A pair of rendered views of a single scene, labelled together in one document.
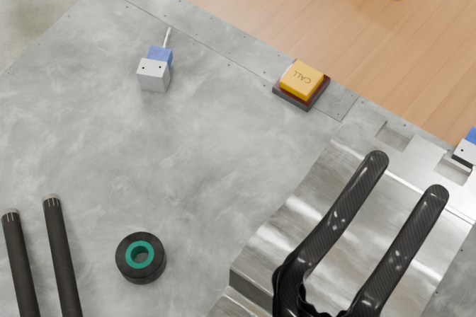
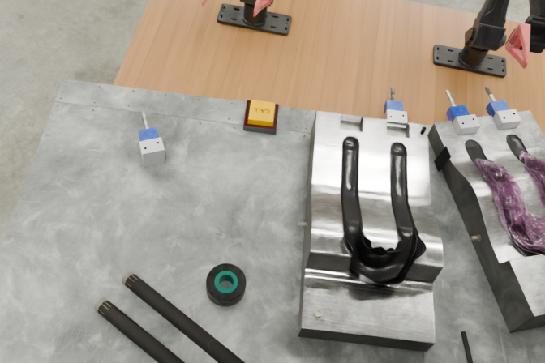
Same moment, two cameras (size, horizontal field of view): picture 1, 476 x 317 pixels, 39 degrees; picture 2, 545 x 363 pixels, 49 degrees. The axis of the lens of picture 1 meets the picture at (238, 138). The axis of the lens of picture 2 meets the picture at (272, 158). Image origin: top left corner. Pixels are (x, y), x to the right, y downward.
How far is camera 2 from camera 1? 0.43 m
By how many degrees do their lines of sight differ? 21
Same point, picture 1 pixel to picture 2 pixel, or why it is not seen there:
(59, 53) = (58, 166)
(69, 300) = (203, 335)
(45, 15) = not seen: outside the picture
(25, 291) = (161, 350)
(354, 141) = (329, 137)
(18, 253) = (135, 326)
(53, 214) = (142, 285)
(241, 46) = (201, 106)
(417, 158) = (373, 131)
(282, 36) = (225, 89)
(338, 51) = (270, 84)
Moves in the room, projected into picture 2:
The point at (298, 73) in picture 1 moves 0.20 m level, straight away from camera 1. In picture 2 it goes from (258, 108) to (226, 50)
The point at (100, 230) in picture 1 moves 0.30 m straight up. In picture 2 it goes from (179, 282) to (171, 215)
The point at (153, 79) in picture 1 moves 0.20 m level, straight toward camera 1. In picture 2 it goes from (156, 154) to (217, 212)
